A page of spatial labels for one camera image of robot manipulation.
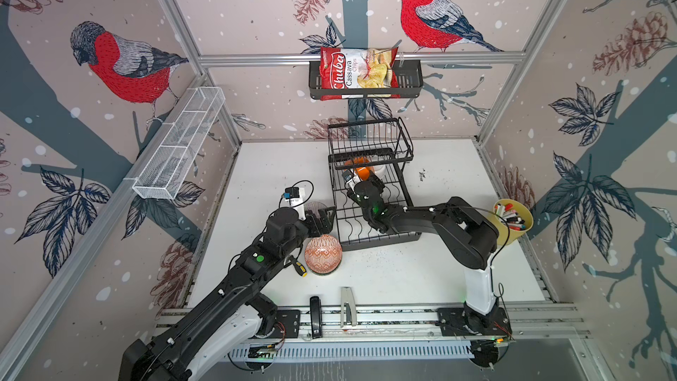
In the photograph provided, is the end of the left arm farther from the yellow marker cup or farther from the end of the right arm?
the yellow marker cup

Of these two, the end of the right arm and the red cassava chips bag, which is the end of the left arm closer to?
the end of the right arm

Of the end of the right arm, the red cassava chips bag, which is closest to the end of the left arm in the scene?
the end of the right arm
